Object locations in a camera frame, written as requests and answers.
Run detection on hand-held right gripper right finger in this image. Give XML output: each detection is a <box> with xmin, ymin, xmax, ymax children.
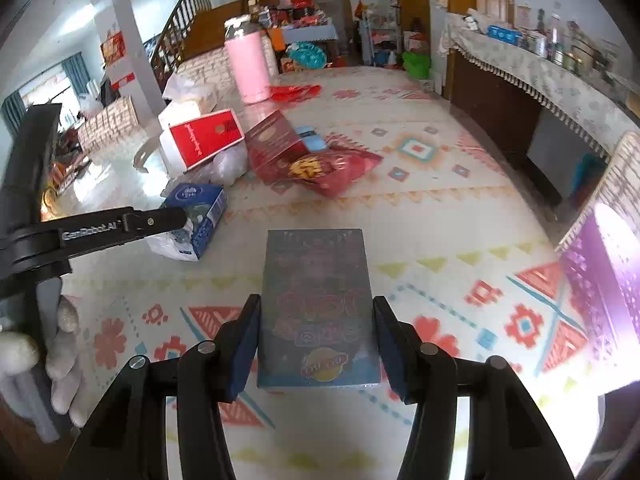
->
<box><xmin>372</xmin><ymin>295</ymin><xmax>576</xmax><ymax>480</ymax></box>

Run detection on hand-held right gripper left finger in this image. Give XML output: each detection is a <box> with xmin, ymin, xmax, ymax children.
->
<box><xmin>60</xmin><ymin>294</ymin><xmax>263</xmax><ymax>480</ymax></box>

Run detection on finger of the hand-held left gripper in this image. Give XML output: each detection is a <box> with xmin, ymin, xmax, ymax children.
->
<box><xmin>125</xmin><ymin>206</ymin><xmax>190</xmax><ymax>237</ymax></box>

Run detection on blue tissue box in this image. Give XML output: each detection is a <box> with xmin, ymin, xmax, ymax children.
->
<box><xmin>146</xmin><ymin>182</ymin><xmax>229</xmax><ymax>263</ymax></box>

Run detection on dark foil printed box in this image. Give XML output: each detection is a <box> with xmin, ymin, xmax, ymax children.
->
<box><xmin>257</xmin><ymin>229</ymin><xmax>383</xmax><ymax>390</ymax></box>

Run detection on small blue box black band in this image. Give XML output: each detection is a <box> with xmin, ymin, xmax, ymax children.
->
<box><xmin>295</xmin><ymin>126</ymin><xmax>329</xmax><ymax>154</ymax></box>

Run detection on purple plastic wastebasket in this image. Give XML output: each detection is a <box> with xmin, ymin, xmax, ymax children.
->
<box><xmin>560</xmin><ymin>202</ymin><xmax>640</xmax><ymax>392</ymax></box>

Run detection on person's left hand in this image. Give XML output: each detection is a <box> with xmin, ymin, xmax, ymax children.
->
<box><xmin>0</xmin><ymin>295</ymin><xmax>89</xmax><ymax>429</ymax></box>

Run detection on red and white carton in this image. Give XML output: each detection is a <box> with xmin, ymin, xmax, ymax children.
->
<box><xmin>159</xmin><ymin>108</ymin><xmax>247</xmax><ymax>179</ymax></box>

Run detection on clear plastic bag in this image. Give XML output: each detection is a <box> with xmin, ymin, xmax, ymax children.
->
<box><xmin>210</xmin><ymin>146</ymin><xmax>250</xmax><ymax>187</ymax></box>

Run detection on chair with patterned cushion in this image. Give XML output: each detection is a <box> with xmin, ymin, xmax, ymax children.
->
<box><xmin>172</xmin><ymin>35</ymin><xmax>279</xmax><ymax>107</ymax></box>
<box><xmin>76</xmin><ymin>96</ymin><xmax>142</xmax><ymax>155</ymax></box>

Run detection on flat red box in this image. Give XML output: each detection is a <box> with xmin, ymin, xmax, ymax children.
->
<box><xmin>245</xmin><ymin>110</ymin><xmax>312</xmax><ymax>184</ymax></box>

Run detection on patterned tablecloth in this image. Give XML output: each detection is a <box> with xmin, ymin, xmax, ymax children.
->
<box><xmin>60</xmin><ymin>64</ymin><xmax>603</xmax><ymax>480</ymax></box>

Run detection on pink thermos bottle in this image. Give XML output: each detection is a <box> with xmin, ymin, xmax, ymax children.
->
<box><xmin>223</xmin><ymin>15</ymin><xmax>274</xmax><ymax>105</ymax></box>

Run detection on red plastic bag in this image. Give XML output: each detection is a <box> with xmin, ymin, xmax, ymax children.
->
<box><xmin>270</xmin><ymin>84</ymin><xmax>323</xmax><ymax>104</ymax></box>

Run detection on red snack bag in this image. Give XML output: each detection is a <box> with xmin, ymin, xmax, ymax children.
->
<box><xmin>287</xmin><ymin>133</ymin><xmax>385</xmax><ymax>199</ymax></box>

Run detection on wooden staircase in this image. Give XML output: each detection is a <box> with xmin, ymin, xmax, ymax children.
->
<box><xmin>150</xmin><ymin>0</ymin><xmax>307</xmax><ymax>88</ymax></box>

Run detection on dark wooden sideboard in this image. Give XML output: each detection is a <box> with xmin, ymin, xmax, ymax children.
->
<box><xmin>446</xmin><ymin>46</ymin><xmax>612</xmax><ymax>206</ymax></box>

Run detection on white patterned chair back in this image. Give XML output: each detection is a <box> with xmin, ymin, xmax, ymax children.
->
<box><xmin>555</xmin><ymin>130</ymin><xmax>640</xmax><ymax>252</ymax></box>

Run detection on green plastic basket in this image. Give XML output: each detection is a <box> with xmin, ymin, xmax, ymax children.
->
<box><xmin>402</xmin><ymin>51</ymin><xmax>432</xmax><ymax>80</ymax></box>

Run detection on floral lace sideboard cloth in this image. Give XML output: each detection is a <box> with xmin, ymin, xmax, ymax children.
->
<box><xmin>439</xmin><ymin>11</ymin><xmax>640</xmax><ymax>162</ymax></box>

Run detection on blue packet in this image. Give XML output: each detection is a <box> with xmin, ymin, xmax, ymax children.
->
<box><xmin>486</xmin><ymin>24</ymin><xmax>522</xmax><ymax>44</ymax></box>

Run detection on row of bottles and jars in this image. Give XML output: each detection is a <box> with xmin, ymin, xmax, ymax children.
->
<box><xmin>527</xmin><ymin>7</ymin><xmax>623</xmax><ymax>83</ymax></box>

